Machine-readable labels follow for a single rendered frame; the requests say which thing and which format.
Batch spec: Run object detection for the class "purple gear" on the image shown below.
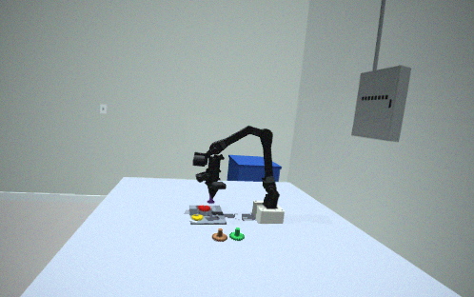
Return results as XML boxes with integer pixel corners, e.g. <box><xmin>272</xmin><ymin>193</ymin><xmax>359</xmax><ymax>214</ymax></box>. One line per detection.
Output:
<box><xmin>207</xmin><ymin>195</ymin><xmax>215</xmax><ymax>205</ymax></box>

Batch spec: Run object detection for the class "orange gear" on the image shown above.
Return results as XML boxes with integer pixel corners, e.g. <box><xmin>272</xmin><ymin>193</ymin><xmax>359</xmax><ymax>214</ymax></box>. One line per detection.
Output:
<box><xmin>211</xmin><ymin>228</ymin><xmax>227</xmax><ymax>242</ymax></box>

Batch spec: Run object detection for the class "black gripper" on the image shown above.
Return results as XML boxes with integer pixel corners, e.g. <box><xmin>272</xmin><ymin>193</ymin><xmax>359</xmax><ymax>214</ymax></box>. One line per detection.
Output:
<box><xmin>204</xmin><ymin>168</ymin><xmax>227</xmax><ymax>199</ymax></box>

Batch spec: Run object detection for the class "green gear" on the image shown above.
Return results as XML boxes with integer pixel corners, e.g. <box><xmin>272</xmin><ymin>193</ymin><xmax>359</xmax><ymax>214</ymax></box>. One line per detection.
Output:
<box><xmin>229</xmin><ymin>228</ymin><xmax>245</xmax><ymax>241</ymax></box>

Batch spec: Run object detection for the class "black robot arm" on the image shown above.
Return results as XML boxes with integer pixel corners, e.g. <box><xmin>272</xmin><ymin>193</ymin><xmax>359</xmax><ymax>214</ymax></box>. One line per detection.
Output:
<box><xmin>192</xmin><ymin>126</ymin><xmax>281</xmax><ymax>208</ymax></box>

